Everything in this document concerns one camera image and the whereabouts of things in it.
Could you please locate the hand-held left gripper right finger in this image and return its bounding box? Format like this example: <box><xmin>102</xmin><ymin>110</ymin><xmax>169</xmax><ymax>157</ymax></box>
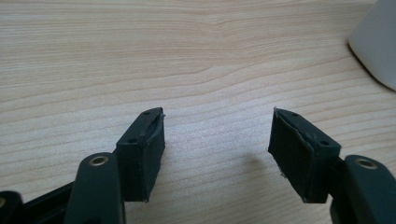
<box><xmin>267</xmin><ymin>106</ymin><xmax>343</xmax><ymax>204</ymax></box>

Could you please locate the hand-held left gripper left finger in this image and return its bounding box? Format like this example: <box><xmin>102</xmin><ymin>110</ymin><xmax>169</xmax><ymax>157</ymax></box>
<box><xmin>115</xmin><ymin>106</ymin><xmax>166</xmax><ymax>203</ymax></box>

